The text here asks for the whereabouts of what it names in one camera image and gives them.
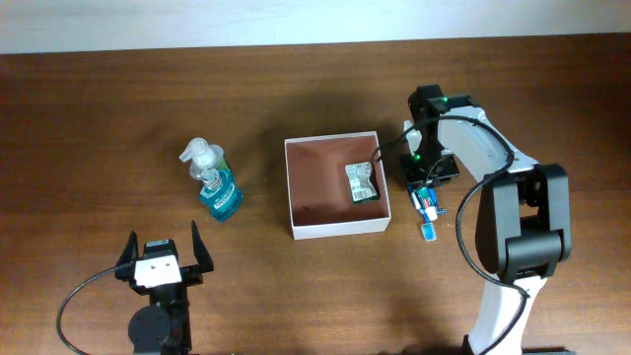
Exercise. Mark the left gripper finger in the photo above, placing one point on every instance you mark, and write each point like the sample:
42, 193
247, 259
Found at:
126, 262
201, 253

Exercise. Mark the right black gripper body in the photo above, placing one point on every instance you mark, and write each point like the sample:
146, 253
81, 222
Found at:
429, 165

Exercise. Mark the toothpaste tube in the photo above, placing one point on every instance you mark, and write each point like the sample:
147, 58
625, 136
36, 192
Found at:
427, 202

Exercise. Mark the green Dettol soap bar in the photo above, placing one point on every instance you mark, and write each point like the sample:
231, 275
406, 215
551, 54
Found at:
362, 182

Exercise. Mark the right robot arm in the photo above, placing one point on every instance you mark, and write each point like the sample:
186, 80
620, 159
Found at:
513, 227

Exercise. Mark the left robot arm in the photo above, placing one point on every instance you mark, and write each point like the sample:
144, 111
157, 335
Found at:
162, 327

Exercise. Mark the blue mouthwash bottle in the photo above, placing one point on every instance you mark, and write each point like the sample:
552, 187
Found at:
220, 194

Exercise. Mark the blue white toothbrush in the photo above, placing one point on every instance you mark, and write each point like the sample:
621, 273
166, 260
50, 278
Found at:
427, 228

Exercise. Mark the clear pump soap bottle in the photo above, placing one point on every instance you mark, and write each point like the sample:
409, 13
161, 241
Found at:
203, 156

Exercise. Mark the white cardboard box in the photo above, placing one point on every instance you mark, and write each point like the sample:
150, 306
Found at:
319, 192

